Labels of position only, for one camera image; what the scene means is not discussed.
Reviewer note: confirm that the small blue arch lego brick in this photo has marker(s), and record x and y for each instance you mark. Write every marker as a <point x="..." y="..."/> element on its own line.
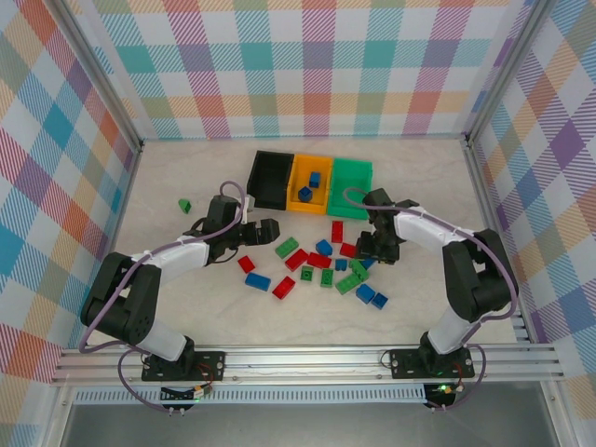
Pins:
<point x="342" y="265"/>

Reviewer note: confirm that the blue sloped lego brick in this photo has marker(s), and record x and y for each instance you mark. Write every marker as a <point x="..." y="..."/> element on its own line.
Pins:
<point x="324" y="247"/>

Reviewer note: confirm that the dark blue lego brick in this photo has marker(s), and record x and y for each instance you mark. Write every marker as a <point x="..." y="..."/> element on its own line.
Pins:
<point x="305" y="193"/>

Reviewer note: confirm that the small green lego brick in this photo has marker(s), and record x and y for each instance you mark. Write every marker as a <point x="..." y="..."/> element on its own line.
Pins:
<point x="306" y="274"/>

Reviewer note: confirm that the green wedge lego brick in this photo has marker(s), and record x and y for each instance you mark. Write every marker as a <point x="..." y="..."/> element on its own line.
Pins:
<point x="185" y="205"/>

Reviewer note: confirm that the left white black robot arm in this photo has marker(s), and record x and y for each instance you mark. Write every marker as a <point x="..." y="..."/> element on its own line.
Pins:
<point x="181" y="256"/>

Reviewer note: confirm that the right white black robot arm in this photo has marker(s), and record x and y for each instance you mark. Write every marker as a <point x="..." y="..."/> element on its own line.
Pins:
<point x="419" y="228"/>

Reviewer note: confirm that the orange plastic bin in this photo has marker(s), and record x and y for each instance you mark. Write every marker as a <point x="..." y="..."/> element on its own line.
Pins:
<point x="307" y="208"/>

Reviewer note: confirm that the black plastic bin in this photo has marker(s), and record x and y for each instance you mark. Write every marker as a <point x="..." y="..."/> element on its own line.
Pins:
<point x="274" y="157"/>

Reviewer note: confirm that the green plastic bin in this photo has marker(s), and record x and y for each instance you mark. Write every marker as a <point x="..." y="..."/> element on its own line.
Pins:
<point x="342" y="163"/>

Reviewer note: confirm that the small black controller board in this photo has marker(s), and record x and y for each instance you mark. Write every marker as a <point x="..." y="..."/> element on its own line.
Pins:
<point x="186" y="395"/>
<point x="444" y="388"/>

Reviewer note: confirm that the aluminium back rail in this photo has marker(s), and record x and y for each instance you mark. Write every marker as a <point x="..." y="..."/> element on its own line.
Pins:
<point x="302" y="138"/>

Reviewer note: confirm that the aluminium side rail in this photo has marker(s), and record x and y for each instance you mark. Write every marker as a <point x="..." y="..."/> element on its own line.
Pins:
<point x="120" y="219"/>
<point x="491" y="219"/>

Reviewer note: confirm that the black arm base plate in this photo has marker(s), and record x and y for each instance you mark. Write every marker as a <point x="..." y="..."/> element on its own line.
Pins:
<point x="209" y="361"/>
<point x="400" y="361"/>

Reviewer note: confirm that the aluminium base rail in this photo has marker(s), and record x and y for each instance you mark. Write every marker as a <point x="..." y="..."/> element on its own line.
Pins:
<point x="302" y="361"/>

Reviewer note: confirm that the aluminium frame post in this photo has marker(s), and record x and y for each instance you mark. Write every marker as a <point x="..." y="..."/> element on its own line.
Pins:
<point x="101" y="70"/>
<point x="506" y="70"/>

